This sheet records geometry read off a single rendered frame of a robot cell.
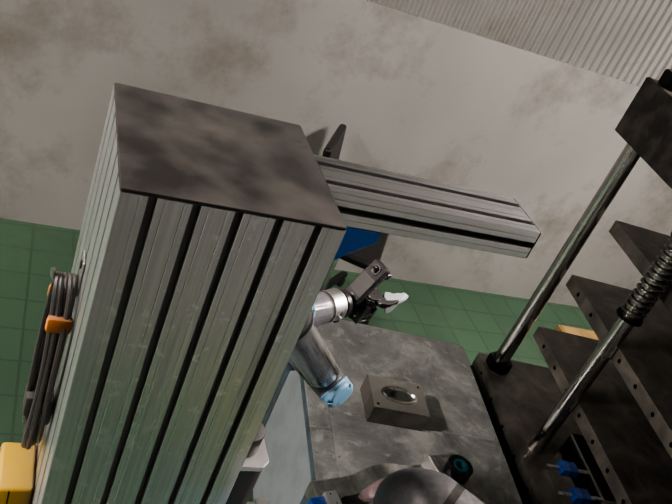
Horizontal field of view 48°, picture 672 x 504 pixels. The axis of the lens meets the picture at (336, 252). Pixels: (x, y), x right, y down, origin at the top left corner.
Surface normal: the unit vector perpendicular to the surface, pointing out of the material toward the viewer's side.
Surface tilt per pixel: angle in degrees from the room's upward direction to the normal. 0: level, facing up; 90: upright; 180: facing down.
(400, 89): 90
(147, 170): 0
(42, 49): 90
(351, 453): 0
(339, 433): 0
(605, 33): 90
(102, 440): 90
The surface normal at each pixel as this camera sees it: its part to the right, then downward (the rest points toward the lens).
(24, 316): 0.35, -0.79
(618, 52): 0.25, 0.59
